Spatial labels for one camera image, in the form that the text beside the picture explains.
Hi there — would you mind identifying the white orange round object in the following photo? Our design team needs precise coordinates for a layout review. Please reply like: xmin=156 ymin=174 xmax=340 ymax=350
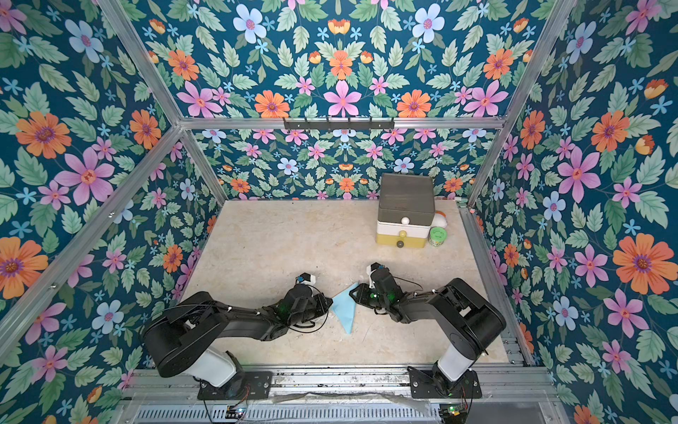
xmin=432 ymin=210 xmax=448 ymax=229

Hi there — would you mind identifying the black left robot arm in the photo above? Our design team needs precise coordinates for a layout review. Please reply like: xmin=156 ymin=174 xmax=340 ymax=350
xmin=141 ymin=283 xmax=333 ymax=388

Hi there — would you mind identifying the black hook rail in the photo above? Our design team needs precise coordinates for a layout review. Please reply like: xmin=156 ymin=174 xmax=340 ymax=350
xmin=282 ymin=118 xmax=396 ymax=132

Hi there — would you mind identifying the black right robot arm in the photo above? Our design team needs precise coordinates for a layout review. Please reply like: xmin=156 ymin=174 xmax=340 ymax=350
xmin=349 ymin=263 xmax=507 ymax=386

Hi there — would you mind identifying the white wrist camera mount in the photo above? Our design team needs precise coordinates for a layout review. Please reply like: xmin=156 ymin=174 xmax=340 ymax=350
xmin=296 ymin=272 xmax=316 ymax=285
xmin=367 ymin=263 xmax=383 ymax=277

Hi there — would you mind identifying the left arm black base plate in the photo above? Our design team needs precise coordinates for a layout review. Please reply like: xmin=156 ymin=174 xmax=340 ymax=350
xmin=197 ymin=371 xmax=273 ymax=402

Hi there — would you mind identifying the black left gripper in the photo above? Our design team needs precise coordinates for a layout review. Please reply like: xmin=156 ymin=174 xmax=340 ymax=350
xmin=287 ymin=293 xmax=337 ymax=328

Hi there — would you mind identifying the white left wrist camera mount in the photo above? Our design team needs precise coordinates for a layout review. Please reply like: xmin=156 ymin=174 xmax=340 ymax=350
xmin=296 ymin=272 xmax=316 ymax=285

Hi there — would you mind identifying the green lidded small jar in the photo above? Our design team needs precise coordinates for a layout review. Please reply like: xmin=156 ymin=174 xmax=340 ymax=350
xmin=428 ymin=227 xmax=448 ymax=247

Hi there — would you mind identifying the yellow white grey drawer box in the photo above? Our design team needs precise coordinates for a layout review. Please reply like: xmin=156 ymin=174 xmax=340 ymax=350
xmin=375 ymin=173 xmax=435 ymax=249

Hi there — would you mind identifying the light blue square paper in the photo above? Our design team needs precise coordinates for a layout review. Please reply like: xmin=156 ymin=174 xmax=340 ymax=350
xmin=330 ymin=283 xmax=358 ymax=335

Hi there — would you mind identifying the aluminium front frame rail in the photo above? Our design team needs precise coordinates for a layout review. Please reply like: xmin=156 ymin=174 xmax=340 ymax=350
xmin=124 ymin=364 xmax=560 ymax=405

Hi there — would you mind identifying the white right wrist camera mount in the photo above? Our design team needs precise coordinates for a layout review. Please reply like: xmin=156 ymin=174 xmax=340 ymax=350
xmin=367 ymin=263 xmax=383 ymax=277

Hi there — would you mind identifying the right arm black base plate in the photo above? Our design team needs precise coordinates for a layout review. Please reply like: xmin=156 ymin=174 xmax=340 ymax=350
xmin=407 ymin=365 xmax=482 ymax=399

